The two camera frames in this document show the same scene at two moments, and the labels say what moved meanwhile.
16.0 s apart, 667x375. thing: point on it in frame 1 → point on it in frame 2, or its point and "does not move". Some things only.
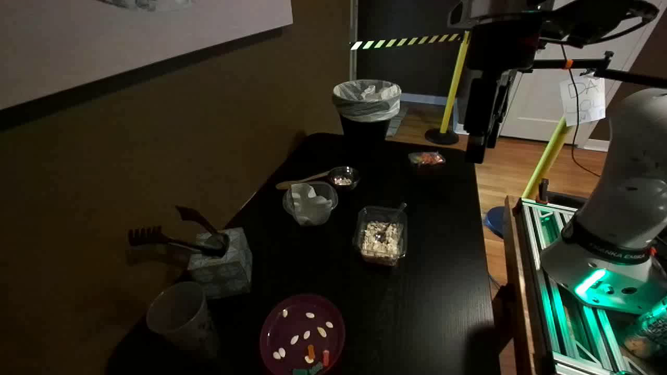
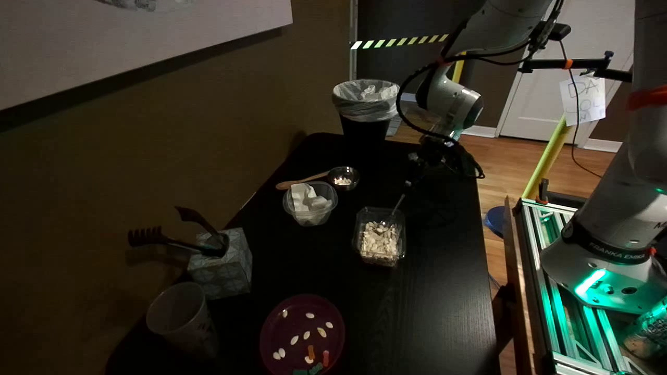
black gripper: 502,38 → 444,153
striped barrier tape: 405,41 does not move
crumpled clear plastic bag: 308,203 does not move
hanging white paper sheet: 586,99 does not move
